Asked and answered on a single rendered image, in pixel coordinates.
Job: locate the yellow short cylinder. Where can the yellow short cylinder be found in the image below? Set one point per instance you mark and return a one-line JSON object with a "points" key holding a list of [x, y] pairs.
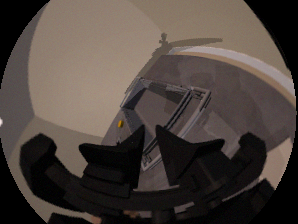
{"points": [[120, 123]]}

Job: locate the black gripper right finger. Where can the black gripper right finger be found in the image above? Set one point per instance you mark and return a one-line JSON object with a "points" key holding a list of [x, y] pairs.
{"points": [[178, 154]]}

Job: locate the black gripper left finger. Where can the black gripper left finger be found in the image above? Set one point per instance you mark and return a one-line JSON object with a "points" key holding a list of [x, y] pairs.
{"points": [[126, 155]]}

